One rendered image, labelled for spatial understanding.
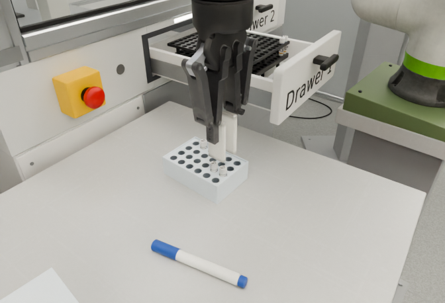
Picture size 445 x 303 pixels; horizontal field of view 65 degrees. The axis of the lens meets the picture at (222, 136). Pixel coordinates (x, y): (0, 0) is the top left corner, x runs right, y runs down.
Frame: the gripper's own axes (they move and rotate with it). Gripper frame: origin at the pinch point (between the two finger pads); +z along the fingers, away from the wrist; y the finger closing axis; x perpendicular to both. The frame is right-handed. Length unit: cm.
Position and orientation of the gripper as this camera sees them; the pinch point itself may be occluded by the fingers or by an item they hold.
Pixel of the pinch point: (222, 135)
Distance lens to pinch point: 52.6
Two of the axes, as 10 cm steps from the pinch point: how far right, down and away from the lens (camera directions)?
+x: -7.8, -3.5, 5.3
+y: 6.3, -4.2, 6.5
